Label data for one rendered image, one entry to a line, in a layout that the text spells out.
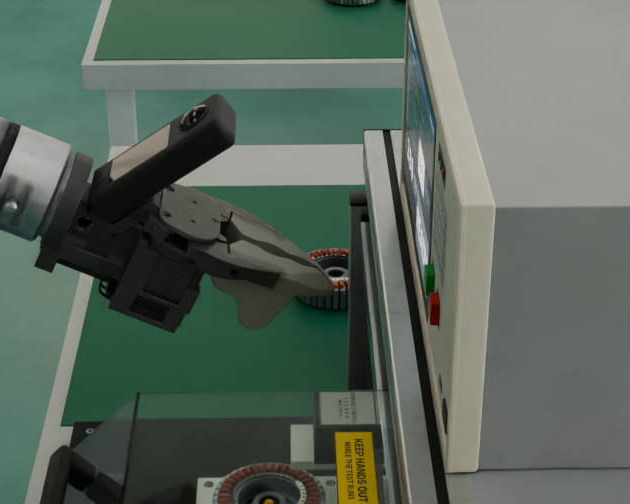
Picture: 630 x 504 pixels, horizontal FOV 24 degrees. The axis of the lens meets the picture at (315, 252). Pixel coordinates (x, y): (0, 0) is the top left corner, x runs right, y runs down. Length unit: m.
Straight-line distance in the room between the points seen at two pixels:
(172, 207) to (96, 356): 0.77
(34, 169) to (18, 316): 2.35
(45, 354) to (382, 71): 1.03
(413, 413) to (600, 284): 0.19
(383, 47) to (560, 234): 1.83
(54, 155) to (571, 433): 0.40
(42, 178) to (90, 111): 3.36
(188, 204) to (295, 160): 1.22
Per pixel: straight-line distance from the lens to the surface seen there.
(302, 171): 2.24
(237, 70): 2.66
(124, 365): 1.78
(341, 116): 4.30
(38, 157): 1.03
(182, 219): 1.04
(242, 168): 2.26
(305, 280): 1.06
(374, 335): 1.28
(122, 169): 1.03
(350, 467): 1.09
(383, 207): 1.33
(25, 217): 1.03
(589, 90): 1.08
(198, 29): 2.82
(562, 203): 0.91
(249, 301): 1.07
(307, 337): 1.82
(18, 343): 3.27
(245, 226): 1.08
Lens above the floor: 1.72
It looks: 29 degrees down
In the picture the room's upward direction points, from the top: straight up
